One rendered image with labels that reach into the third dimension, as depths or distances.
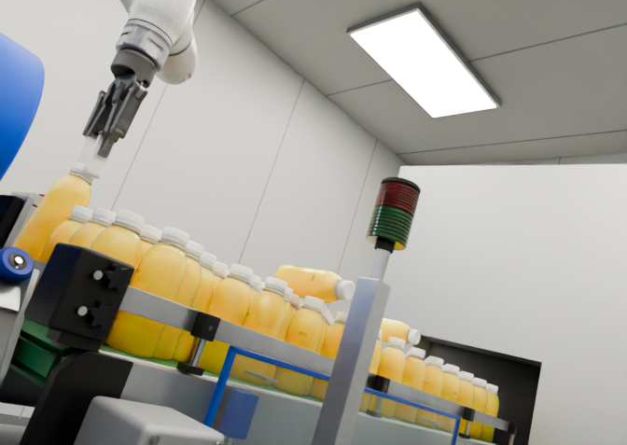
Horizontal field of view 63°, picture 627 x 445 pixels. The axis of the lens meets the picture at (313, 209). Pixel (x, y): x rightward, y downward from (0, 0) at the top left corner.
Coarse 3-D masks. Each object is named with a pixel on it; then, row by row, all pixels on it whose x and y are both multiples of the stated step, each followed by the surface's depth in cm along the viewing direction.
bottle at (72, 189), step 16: (64, 176) 86; (80, 176) 86; (48, 192) 84; (64, 192) 84; (80, 192) 85; (48, 208) 82; (64, 208) 83; (32, 224) 82; (48, 224) 82; (16, 240) 82; (32, 240) 81; (32, 256) 80
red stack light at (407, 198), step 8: (384, 184) 79; (392, 184) 78; (400, 184) 78; (384, 192) 78; (392, 192) 77; (400, 192) 77; (408, 192) 77; (416, 192) 78; (376, 200) 80; (384, 200) 77; (392, 200) 77; (400, 200) 77; (408, 200) 77; (416, 200) 78; (400, 208) 77; (408, 208) 77
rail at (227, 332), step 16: (128, 288) 62; (128, 304) 62; (144, 304) 64; (160, 304) 66; (176, 304) 68; (160, 320) 66; (176, 320) 68; (192, 320) 70; (224, 320) 74; (224, 336) 74; (240, 336) 77; (256, 336) 79; (256, 352) 79; (272, 352) 82; (288, 352) 85; (304, 352) 88; (320, 368) 92; (368, 384) 104; (400, 384) 114; (416, 400) 120; (432, 400) 126; (448, 400) 133; (480, 416) 150
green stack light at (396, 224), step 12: (372, 216) 78; (384, 216) 76; (396, 216) 76; (408, 216) 77; (372, 228) 77; (384, 228) 76; (396, 228) 76; (408, 228) 77; (372, 240) 78; (384, 240) 76; (396, 240) 75; (408, 240) 78
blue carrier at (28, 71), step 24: (0, 48) 60; (24, 48) 67; (0, 72) 58; (24, 72) 61; (0, 96) 57; (24, 96) 59; (0, 120) 57; (24, 120) 59; (0, 144) 57; (0, 168) 57
